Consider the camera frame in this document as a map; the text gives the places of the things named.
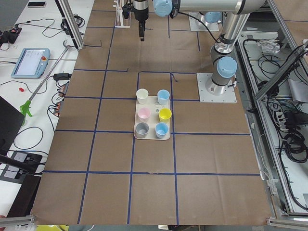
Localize white wire cup rack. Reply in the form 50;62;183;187
113;0;131;28

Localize grey plastic cup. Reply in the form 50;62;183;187
135;122;149;139

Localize light blue cup back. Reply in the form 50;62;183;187
157;90;170;105

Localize yellow plastic cup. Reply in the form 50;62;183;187
158;108;172;123

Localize pink plastic cup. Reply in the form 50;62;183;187
137;107;151;122

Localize green handled reach grabber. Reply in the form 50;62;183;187
20;40;73;125

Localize light blue cup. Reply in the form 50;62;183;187
155;122;169;139
157;90;170;105

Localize white plastic cup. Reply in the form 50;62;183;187
136;89;149;104

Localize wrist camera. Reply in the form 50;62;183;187
122;1;133;19

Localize light blue cup front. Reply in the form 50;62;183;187
155;122;169;139

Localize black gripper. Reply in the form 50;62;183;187
133;0;149;41

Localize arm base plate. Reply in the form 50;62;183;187
189;12;221;32
196;73;237;103

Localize black smartphone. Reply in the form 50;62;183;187
27;1;46;8

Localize blue teach pendant tablet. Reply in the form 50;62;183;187
11;48;50;79

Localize cream serving tray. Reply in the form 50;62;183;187
134;96;171;141

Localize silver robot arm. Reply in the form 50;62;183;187
153;0;264;95

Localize black power adapter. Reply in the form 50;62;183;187
53;73;72;81

